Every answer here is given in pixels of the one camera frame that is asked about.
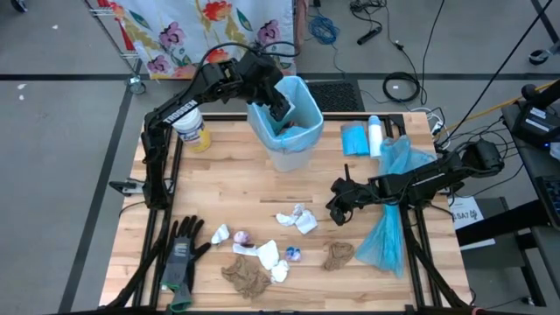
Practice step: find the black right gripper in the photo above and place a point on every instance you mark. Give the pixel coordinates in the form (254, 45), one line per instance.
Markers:
(354, 194)

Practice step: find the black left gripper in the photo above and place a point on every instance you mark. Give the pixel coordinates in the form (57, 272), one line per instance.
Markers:
(260, 76)

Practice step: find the white bin with blue liner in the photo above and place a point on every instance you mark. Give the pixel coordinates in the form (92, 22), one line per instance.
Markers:
(308, 105)

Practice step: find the white plastic trash bin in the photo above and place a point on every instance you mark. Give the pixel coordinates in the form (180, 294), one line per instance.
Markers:
(289, 159)

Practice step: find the white cloth pile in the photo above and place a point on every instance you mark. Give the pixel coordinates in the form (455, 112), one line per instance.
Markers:
(285, 219)

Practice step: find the pink blue wrapper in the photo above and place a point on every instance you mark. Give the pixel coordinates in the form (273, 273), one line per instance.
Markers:
(293, 254)

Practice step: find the blue trash bag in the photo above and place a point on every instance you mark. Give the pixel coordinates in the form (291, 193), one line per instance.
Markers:
(396, 153)

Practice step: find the white tissue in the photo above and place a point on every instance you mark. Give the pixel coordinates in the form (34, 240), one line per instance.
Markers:
(280, 271)

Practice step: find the pink wrapper ball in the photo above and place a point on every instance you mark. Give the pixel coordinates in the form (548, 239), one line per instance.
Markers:
(241, 237)

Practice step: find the white torn paper sheet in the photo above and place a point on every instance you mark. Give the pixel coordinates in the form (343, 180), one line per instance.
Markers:
(242, 250)

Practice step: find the large brown paper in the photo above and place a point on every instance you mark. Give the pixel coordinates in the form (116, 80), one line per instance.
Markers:
(245, 277)

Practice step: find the small white paper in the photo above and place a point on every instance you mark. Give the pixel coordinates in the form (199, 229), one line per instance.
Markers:
(220, 234)

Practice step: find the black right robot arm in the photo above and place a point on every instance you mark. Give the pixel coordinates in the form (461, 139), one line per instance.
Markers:
(429, 179)

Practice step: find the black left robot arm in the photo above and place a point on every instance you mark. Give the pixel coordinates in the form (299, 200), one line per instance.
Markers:
(179, 111)

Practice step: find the folded blue bag pack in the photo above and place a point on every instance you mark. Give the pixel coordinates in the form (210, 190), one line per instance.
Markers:
(355, 140)

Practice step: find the black floor mat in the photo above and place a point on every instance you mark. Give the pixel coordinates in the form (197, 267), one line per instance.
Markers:
(337, 96)

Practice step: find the yellow Lysol wipes canister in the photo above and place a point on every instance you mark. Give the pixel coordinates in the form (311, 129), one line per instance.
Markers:
(194, 131)

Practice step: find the pink hanging cloth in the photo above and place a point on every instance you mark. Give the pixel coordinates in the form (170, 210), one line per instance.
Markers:
(301, 22)

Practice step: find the black power strip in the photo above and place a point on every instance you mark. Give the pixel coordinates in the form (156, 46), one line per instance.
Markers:
(369, 36)

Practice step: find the white paper sign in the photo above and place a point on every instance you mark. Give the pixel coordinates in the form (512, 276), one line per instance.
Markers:
(466, 214)

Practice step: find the white power strip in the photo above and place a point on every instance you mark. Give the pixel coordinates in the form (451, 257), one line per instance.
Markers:
(435, 124)

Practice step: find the floral print curtain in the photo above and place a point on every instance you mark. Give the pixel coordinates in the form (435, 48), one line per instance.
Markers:
(184, 17)

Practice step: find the grey black work glove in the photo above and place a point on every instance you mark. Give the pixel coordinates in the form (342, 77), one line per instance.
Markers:
(180, 304)
(181, 254)

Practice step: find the grey black cart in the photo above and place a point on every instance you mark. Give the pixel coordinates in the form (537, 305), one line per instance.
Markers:
(503, 254)

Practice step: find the dark desk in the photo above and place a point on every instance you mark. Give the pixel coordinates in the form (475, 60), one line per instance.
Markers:
(534, 162)

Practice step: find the black keyboard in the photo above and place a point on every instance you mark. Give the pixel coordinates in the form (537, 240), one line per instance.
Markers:
(551, 197)

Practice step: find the black desk device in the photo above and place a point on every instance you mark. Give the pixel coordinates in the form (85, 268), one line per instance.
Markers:
(536, 122)

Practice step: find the black chair caster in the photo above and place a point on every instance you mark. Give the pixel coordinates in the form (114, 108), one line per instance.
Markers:
(18, 5)

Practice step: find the metal clamp bracket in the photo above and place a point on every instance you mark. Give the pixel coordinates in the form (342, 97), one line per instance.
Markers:
(124, 187)

